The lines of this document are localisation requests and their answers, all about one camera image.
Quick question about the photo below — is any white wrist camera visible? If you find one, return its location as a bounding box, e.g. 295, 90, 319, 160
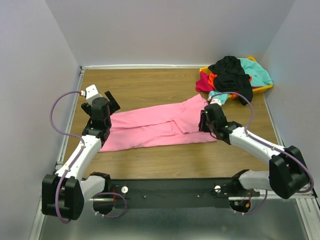
85, 84, 102, 105
207, 97, 222, 106

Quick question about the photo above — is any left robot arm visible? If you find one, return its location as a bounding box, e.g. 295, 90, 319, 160
41, 85, 120, 224

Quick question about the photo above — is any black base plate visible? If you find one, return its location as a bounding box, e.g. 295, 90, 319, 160
92, 177, 260, 213

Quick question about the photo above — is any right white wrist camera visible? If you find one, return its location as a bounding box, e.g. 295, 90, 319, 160
207, 97, 222, 106

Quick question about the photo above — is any pink t shirt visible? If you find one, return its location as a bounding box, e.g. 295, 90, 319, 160
100, 94, 215, 153

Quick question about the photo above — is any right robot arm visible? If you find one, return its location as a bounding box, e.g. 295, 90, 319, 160
198, 103, 313, 199

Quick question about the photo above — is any teal t shirt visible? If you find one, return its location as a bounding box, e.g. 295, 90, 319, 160
208, 55, 274, 104

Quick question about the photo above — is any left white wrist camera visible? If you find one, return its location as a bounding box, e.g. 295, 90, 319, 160
85, 84, 102, 105

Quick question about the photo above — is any black t shirt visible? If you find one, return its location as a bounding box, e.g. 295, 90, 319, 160
208, 56, 253, 102

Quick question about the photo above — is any magenta t shirt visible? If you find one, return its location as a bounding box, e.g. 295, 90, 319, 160
195, 71, 215, 93

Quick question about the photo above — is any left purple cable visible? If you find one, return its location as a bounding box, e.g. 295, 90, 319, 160
49, 91, 128, 224

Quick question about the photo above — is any yellow plastic bin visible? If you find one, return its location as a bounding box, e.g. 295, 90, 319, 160
199, 57, 273, 94

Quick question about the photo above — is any orange t shirt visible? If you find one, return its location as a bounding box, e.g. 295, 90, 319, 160
208, 73, 253, 101

